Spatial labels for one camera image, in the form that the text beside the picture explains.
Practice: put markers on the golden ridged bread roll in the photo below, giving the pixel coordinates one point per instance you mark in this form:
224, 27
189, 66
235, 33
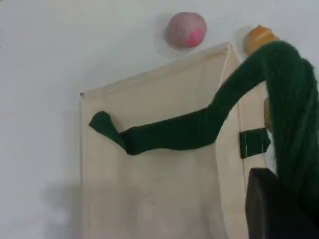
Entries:
259, 37

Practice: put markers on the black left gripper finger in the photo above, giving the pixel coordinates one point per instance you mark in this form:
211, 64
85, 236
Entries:
276, 214

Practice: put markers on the pink peach fruit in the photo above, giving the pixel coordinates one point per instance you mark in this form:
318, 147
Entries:
185, 31

